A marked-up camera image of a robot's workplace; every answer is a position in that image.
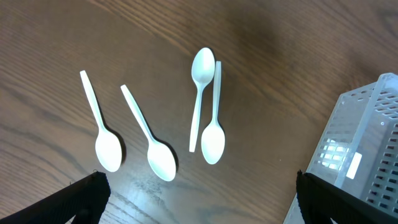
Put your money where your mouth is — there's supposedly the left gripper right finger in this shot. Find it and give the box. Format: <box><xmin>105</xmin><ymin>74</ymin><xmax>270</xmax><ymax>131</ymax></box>
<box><xmin>296</xmin><ymin>170</ymin><xmax>397</xmax><ymax>224</ymax></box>

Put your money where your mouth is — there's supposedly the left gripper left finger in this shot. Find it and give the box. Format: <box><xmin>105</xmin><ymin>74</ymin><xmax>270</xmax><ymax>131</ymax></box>
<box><xmin>1</xmin><ymin>172</ymin><xmax>111</xmax><ymax>223</ymax></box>

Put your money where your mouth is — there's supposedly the clear perforated plastic basket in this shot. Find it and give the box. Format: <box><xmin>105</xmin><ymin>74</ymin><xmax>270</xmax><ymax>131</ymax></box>
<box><xmin>284</xmin><ymin>73</ymin><xmax>397</xmax><ymax>223</ymax></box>

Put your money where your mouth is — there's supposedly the white plastic spoon far left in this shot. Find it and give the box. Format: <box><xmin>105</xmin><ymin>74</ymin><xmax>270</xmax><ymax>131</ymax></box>
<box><xmin>80</xmin><ymin>70</ymin><xmax>122</xmax><ymax>172</ymax></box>

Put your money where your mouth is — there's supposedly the white plastic spoon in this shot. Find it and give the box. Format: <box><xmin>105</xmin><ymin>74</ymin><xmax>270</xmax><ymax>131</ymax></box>
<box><xmin>121</xmin><ymin>85</ymin><xmax>177</xmax><ymax>182</ymax></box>
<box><xmin>80</xmin><ymin>70</ymin><xmax>122</xmax><ymax>172</ymax></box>

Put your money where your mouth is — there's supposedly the white plastic spoon near left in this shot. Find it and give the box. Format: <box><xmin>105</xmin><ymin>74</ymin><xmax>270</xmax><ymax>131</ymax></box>
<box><xmin>121</xmin><ymin>85</ymin><xmax>177</xmax><ymax>182</ymax></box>

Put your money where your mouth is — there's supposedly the white plastic spoon bowl down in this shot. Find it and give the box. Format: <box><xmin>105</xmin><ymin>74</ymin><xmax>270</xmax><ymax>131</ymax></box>
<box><xmin>201</xmin><ymin>61</ymin><xmax>226</xmax><ymax>164</ymax></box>

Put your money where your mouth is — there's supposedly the white plastic spoon bowl up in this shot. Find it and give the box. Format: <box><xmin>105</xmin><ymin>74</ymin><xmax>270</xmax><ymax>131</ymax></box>
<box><xmin>189</xmin><ymin>47</ymin><xmax>215</xmax><ymax>152</ymax></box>

